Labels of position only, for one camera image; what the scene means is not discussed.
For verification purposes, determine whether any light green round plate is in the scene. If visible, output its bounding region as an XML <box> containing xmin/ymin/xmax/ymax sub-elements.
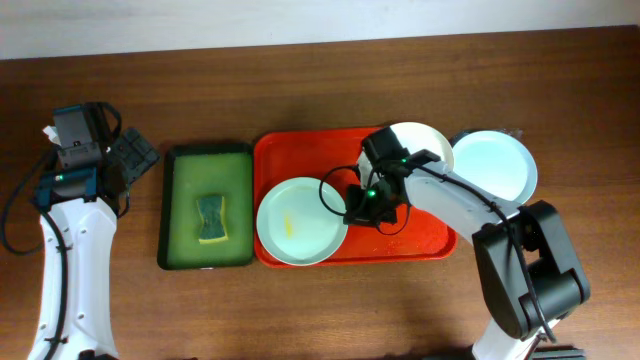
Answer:
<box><xmin>256</xmin><ymin>177</ymin><xmax>348</xmax><ymax>266</ymax></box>

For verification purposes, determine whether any light blue round plate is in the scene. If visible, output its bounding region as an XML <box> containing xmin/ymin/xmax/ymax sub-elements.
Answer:
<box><xmin>453</xmin><ymin>130</ymin><xmax>538</xmax><ymax>204</ymax></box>

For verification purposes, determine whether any red plastic tray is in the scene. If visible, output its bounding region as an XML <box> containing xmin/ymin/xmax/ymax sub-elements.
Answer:
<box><xmin>253</xmin><ymin>127</ymin><xmax>458</xmax><ymax>266</ymax></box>

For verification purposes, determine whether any cream round plate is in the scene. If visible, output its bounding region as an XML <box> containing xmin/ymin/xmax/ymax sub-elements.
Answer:
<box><xmin>357</xmin><ymin>121</ymin><xmax>456</xmax><ymax>186</ymax></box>

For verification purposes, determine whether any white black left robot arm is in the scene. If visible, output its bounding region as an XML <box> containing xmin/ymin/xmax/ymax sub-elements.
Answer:
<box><xmin>28</xmin><ymin>164</ymin><xmax>119</xmax><ymax>359</ymax></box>

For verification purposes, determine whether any dark green rectangular tray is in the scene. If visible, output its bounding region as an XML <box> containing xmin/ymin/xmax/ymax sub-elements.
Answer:
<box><xmin>157</xmin><ymin>142</ymin><xmax>254</xmax><ymax>270</ymax></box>

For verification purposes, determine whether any yellow green scrub sponge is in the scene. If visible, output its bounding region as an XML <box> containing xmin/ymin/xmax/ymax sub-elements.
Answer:
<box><xmin>196</xmin><ymin>194</ymin><xmax>228</xmax><ymax>244</ymax></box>

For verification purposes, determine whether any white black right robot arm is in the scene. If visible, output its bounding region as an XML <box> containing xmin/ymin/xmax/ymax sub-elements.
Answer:
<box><xmin>344</xmin><ymin>156</ymin><xmax>591</xmax><ymax>360</ymax></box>

